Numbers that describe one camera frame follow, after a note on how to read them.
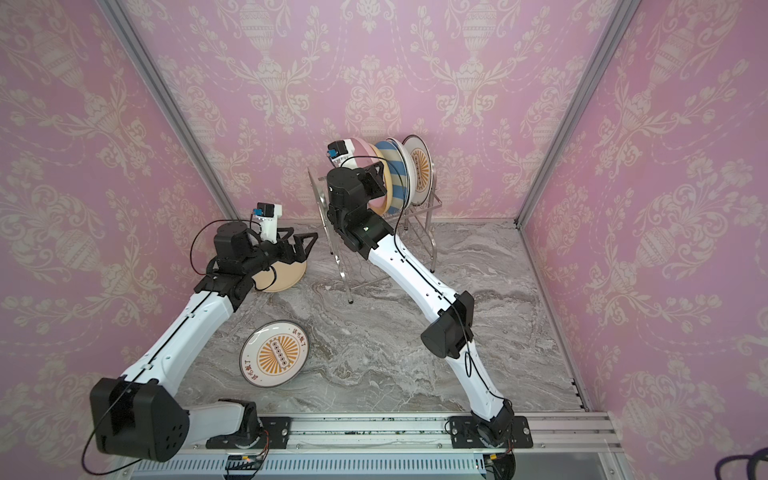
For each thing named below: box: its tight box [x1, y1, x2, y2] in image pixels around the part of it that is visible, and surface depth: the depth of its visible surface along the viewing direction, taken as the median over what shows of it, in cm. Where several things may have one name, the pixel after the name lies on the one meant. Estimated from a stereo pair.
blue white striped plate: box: [375, 141, 408, 215], surface depth 77 cm
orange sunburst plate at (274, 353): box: [239, 320, 310, 388], surface depth 88 cm
